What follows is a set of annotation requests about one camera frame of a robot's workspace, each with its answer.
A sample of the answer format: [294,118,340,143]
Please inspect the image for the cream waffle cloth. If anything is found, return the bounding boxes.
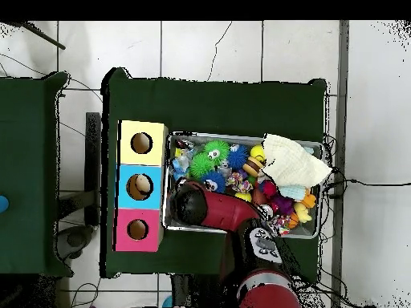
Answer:
[261,133,333,188]

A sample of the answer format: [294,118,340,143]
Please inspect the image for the wooden box three holes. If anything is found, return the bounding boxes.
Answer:
[112,120,169,253]

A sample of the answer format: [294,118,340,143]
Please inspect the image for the shallow mesh bin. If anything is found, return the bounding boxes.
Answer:
[161,131,325,240]

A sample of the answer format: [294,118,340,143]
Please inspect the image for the green spiky ball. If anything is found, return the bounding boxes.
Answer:
[204,140,231,164]
[189,152,215,179]

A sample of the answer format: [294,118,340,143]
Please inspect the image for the blue spiky ball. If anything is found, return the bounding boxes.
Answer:
[201,171,226,193]
[227,144,249,170]

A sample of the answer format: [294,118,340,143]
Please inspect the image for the wooden burger toy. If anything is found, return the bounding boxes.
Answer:
[242,156,265,178]

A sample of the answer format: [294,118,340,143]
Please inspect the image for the yellow ball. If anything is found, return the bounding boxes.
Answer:
[250,144,266,162]

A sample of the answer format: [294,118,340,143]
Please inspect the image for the mint waffle cloth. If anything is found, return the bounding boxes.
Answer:
[279,184,307,201]

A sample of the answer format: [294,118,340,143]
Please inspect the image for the yellow plush toy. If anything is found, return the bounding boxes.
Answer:
[293,202,313,224]

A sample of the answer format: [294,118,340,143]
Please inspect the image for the large orange toy brick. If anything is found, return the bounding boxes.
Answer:
[301,192,318,209]

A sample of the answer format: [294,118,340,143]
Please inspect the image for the black upright panel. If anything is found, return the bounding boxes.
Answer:
[84,111,102,225]

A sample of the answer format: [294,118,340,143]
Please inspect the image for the green cloth side table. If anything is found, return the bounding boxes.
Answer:
[0,71,73,277]

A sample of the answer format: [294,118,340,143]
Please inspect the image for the thin dark rod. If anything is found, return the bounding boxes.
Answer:
[12,21,67,51]

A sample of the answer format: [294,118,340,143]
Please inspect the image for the multicolour rope toy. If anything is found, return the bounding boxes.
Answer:
[226,172,254,195]

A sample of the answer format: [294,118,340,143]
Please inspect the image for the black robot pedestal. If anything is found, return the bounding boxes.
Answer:
[171,274,226,308]

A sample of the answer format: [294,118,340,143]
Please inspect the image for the black cable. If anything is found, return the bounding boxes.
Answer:
[324,177,411,198]

